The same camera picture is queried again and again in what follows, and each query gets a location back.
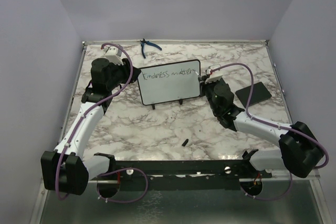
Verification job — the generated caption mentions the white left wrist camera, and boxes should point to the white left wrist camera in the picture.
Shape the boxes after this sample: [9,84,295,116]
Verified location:
[103,46,123,65]

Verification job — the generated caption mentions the blue handled pliers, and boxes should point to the blue handled pliers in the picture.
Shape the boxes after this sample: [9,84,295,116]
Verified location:
[139,38,163,59]

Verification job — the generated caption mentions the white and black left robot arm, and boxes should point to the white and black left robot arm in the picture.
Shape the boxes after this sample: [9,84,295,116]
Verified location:
[40,58,141,195]

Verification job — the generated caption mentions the black framed whiteboard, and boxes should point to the black framed whiteboard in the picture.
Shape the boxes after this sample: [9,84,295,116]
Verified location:
[138,59,201,105]

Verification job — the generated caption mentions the aluminium frame profile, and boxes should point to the aluminium frame profile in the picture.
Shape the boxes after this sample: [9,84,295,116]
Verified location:
[270,176,334,223]

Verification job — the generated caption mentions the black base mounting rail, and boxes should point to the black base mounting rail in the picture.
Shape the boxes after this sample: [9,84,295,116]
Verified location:
[92,151,272,194]

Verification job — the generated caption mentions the black marker cap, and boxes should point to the black marker cap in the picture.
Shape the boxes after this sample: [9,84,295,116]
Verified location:
[182,139,189,147]

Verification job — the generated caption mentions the black flat pad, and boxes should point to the black flat pad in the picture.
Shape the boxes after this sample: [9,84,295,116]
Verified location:
[235,82,272,107]

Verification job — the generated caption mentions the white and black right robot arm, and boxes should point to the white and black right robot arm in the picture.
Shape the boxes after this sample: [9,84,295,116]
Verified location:
[199,75,327,178]

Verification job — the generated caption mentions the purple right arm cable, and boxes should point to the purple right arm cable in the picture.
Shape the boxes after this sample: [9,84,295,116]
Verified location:
[212,62,330,201]

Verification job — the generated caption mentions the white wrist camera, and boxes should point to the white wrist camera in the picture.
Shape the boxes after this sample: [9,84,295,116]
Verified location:
[103,46,123,65]
[205,64,223,84]

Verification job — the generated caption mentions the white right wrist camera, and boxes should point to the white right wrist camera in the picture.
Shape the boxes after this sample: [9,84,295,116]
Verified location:
[205,64,223,84]

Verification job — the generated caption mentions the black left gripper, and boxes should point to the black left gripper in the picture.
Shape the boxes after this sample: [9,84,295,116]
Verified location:
[107,58,142,90]

